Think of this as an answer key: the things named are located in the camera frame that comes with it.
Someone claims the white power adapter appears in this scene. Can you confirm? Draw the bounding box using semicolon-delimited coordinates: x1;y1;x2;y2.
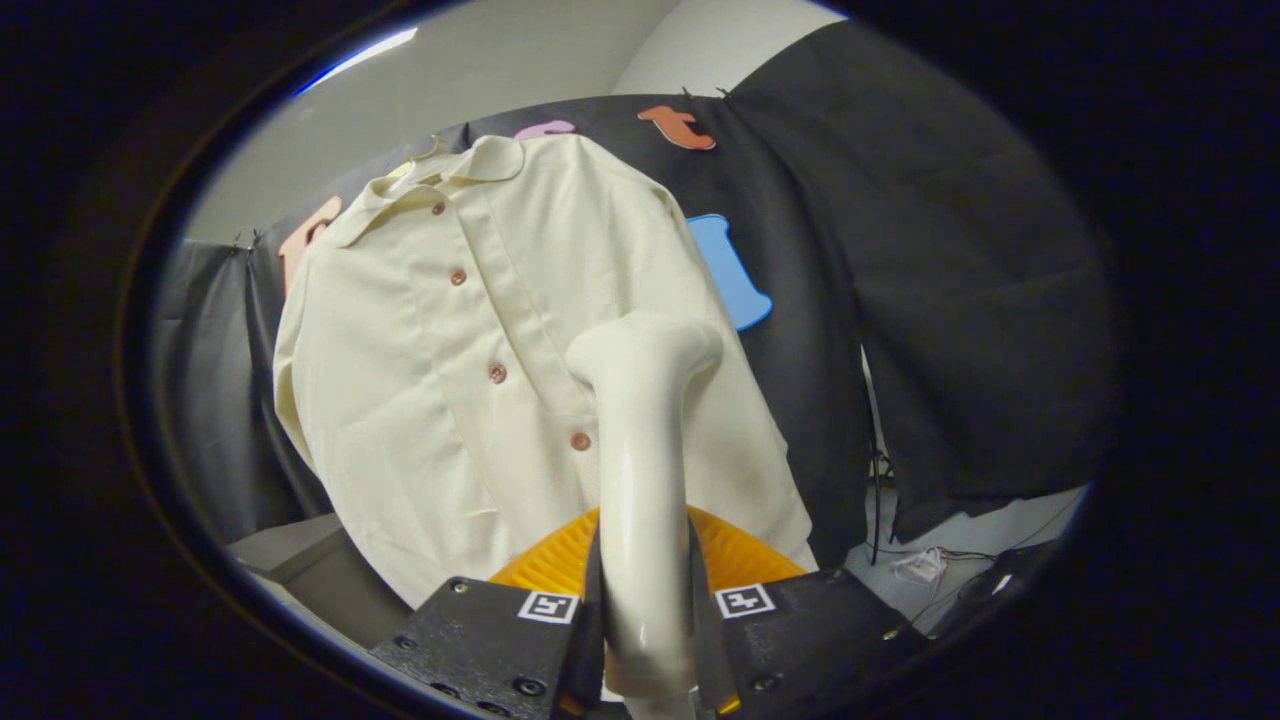
890;548;947;587

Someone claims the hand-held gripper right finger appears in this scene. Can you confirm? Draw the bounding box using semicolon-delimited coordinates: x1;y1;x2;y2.
685;505;926;717

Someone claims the cream button-up shirt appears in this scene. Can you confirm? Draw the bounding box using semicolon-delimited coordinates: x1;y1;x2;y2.
273;135;816;609

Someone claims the ceiling light panel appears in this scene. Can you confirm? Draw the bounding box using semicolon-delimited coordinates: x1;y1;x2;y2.
295;27;419;96

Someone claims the white garment steamer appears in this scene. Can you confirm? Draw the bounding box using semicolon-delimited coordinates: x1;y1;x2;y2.
565;312;723;720

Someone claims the black backdrop cloth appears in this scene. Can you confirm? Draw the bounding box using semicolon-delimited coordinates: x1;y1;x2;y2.
150;20;1121;566

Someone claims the black floor device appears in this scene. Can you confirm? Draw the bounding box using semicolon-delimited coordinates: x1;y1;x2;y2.
958;545;1051;603

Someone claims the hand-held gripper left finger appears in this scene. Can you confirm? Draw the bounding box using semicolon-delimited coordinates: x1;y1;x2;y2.
370;505;604;720

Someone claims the grey-top white cabinet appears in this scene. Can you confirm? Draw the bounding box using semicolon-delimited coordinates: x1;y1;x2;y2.
228;513;416;649

